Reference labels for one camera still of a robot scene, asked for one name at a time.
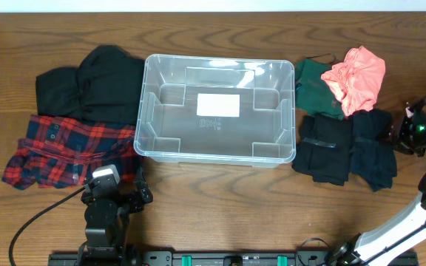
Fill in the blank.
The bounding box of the dark navy garment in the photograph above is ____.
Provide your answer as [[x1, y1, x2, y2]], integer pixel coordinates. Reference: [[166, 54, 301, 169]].
[[350, 109, 397, 191]]

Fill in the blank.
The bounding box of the clear plastic storage bin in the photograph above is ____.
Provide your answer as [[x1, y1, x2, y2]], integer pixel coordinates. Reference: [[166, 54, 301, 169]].
[[133, 54, 297, 168]]

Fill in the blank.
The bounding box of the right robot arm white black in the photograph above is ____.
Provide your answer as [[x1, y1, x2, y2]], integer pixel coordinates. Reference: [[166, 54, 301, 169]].
[[324, 107, 426, 265]]

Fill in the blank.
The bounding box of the dark green garment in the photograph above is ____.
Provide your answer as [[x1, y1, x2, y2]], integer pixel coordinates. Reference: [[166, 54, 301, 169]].
[[294, 55, 345, 120]]

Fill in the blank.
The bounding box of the black folded hoodie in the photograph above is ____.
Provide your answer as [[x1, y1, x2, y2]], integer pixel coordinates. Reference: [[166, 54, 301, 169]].
[[35, 45, 145, 125]]

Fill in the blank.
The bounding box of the black mounting rail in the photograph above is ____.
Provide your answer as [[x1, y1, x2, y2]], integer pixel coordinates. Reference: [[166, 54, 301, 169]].
[[47, 251, 419, 266]]

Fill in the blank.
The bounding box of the black garment with tape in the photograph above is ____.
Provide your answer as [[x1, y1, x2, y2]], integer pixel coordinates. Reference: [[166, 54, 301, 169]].
[[292, 115, 352, 186]]

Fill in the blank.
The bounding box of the coral pink garment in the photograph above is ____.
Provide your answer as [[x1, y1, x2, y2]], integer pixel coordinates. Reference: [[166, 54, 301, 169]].
[[321, 46, 386, 117]]

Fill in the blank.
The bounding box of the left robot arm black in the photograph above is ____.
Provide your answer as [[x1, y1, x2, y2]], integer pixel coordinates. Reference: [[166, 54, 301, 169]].
[[76, 164, 153, 265]]

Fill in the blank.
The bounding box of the red plaid flannel shirt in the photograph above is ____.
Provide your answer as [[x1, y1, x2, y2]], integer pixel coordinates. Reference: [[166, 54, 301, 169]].
[[1, 115, 143, 190]]

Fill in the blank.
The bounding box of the white label in bin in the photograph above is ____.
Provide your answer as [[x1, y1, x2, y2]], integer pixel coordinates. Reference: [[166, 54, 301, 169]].
[[197, 94, 240, 117]]

